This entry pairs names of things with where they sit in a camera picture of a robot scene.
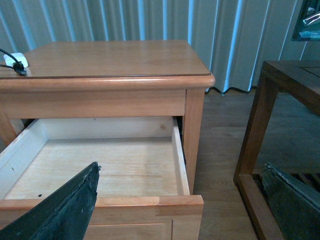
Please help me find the light wooden nightstand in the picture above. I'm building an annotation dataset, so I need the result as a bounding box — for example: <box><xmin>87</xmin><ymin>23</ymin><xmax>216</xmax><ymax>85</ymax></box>
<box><xmin>0</xmin><ymin>40</ymin><xmax>215</xmax><ymax>190</ymax></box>

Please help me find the white charger adapter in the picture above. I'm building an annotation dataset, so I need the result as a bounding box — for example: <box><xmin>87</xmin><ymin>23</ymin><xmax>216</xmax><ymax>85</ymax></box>
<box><xmin>3</xmin><ymin>52</ymin><xmax>30</xmax><ymax>69</ymax></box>

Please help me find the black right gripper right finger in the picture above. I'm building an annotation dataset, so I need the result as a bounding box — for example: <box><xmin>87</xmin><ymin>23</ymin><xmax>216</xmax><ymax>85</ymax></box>
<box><xmin>262</xmin><ymin>162</ymin><xmax>320</xmax><ymax>240</ymax></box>

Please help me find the pale grey pleated curtain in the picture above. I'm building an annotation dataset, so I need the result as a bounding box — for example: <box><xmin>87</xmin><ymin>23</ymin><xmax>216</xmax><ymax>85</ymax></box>
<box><xmin>0</xmin><ymin>0</ymin><xmax>320</xmax><ymax>92</ymax></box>

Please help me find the wooden drawer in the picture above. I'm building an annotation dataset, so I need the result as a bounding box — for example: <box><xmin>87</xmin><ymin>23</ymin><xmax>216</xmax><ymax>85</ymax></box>
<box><xmin>0</xmin><ymin>117</ymin><xmax>204</xmax><ymax>240</ymax></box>

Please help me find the dark wooden side table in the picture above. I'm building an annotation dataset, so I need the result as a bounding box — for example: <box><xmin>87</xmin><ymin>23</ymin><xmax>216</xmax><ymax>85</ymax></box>
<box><xmin>233</xmin><ymin>60</ymin><xmax>320</xmax><ymax>240</ymax></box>

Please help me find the black charger cable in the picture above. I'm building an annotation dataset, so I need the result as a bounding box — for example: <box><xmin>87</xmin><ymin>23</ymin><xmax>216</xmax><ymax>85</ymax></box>
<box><xmin>0</xmin><ymin>48</ymin><xmax>28</xmax><ymax>77</ymax></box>

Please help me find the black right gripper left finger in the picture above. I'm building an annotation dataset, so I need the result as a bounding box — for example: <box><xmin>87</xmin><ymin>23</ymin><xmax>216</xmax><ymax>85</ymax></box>
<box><xmin>0</xmin><ymin>162</ymin><xmax>101</xmax><ymax>240</ymax></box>

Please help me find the dark framed object top right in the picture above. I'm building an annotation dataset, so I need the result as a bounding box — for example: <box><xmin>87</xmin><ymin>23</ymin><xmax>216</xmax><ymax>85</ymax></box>
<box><xmin>291</xmin><ymin>0</ymin><xmax>320</xmax><ymax>42</ymax></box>

